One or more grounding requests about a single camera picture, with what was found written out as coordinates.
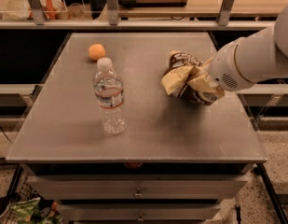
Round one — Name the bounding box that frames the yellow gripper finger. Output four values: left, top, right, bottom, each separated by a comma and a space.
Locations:
187, 75, 225, 98
197, 58, 213, 76

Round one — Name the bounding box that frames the brown and yellow chip bag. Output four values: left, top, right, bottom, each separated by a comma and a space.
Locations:
161, 50, 220, 105

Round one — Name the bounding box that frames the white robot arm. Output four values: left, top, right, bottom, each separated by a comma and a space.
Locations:
188, 5, 288, 97

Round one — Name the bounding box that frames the clear plastic water bottle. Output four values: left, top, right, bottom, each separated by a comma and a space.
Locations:
93, 58, 127, 134

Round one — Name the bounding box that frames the orange white bag behind glass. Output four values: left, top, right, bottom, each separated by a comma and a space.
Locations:
0, 0, 67, 21

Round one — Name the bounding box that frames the green snack bag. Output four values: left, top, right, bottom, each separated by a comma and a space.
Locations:
9, 198, 64, 224

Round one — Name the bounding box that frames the grey drawer cabinet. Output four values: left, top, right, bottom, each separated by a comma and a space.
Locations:
7, 33, 267, 224

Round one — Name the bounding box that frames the orange fruit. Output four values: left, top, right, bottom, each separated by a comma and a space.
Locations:
89, 44, 106, 61

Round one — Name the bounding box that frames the upper drawer metal knob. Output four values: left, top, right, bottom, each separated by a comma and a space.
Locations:
133, 188, 144, 199

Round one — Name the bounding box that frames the drawer metal knob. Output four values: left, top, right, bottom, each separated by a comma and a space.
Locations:
136, 214, 144, 222
133, 188, 144, 199

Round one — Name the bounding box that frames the lower drawer metal knob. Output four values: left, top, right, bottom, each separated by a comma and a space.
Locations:
136, 214, 144, 222

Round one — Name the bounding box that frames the wire basket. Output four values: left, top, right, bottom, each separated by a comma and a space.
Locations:
1, 167, 42, 224

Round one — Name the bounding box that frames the black cable on floor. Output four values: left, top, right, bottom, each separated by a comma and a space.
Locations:
0, 119, 13, 144

